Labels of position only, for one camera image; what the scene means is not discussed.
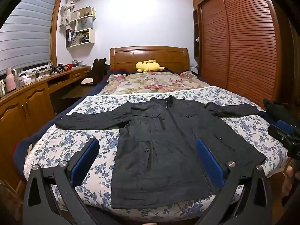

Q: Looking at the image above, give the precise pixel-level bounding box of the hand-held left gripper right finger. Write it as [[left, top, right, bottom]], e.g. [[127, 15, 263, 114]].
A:
[[195, 139, 276, 225]]

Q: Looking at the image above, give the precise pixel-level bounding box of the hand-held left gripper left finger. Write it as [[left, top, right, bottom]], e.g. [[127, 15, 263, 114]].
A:
[[23, 138, 100, 225]]

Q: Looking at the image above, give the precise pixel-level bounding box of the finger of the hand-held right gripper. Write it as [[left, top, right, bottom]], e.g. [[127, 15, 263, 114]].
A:
[[268, 119, 300, 144]]

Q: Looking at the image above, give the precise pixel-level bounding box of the black jacket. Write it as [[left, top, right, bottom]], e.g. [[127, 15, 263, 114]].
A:
[[55, 95, 266, 209]]

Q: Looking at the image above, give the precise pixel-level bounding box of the person's right hand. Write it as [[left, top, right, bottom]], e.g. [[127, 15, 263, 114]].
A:
[[281, 165, 295, 200]]

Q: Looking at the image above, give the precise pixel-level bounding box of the dark cloth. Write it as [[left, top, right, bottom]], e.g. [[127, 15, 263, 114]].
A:
[[262, 98, 290, 123]]

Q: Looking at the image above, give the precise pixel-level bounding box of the blue floral blanket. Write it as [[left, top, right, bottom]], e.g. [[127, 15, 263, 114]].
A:
[[23, 85, 290, 216]]

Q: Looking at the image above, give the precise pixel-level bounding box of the wooden desk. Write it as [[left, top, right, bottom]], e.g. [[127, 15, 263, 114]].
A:
[[0, 66, 94, 193]]

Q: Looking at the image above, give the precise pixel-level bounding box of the black chair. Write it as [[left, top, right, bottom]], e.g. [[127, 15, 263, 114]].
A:
[[81, 58, 107, 87]]

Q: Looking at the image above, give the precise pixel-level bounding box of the wooden louvred wardrobe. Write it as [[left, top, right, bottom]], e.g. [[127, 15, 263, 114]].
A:
[[191, 0, 300, 113]]

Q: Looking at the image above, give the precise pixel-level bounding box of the black tool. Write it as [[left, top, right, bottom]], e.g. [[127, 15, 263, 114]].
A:
[[50, 63, 66, 74]]

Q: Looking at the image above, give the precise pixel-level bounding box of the pink floral quilt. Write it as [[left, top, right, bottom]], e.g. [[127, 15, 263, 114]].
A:
[[100, 71, 210, 96]]

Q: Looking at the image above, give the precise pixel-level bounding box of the yellow plush toy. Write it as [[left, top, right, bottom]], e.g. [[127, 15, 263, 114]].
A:
[[135, 59, 169, 73]]

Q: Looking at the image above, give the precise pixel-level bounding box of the wooden bed headboard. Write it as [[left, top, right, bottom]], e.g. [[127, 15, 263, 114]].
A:
[[109, 46, 189, 72]]

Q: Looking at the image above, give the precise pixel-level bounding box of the grey window blind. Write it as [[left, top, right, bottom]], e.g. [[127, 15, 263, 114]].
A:
[[0, 0, 58, 75]]

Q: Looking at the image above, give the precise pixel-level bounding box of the white hanging cloth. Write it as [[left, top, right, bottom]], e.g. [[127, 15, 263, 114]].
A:
[[60, 0, 81, 26]]

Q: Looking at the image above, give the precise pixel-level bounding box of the white wall shelf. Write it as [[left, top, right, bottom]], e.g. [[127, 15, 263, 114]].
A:
[[66, 7, 96, 48]]

